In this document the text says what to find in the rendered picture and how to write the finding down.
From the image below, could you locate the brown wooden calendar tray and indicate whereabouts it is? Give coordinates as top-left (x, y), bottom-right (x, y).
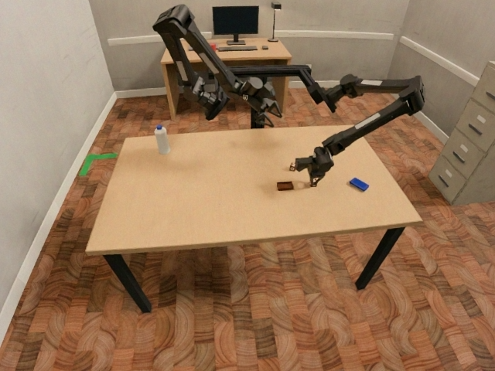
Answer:
top-left (277, 181), bottom-right (294, 191)

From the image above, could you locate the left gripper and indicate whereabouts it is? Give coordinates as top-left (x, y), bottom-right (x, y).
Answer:
top-left (307, 167), bottom-right (326, 186)

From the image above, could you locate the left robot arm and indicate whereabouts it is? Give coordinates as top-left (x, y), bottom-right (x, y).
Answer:
top-left (295, 74), bottom-right (425, 172)

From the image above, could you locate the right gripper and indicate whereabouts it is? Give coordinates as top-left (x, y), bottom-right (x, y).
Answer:
top-left (249, 96), bottom-right (282, 128)

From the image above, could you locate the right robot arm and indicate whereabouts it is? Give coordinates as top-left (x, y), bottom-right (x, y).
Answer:
top-left (152, 4), bottom-right (275, 117)

